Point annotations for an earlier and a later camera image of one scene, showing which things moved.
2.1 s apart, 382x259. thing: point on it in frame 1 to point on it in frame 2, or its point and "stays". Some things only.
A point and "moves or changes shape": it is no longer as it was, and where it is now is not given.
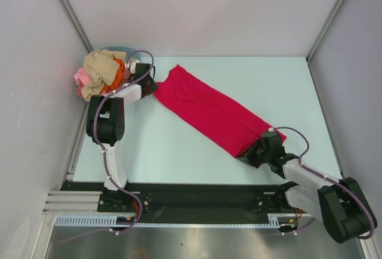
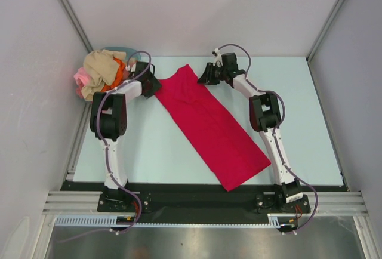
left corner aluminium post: x=67 y=7 stays
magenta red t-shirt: x=233 y=126 moves or changes shape
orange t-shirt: x=107 y=88 stays
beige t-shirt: x=99 y=67 stays
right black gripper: x=248 y=157 to x=208 y=77
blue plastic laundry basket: x=131 y=54 stays
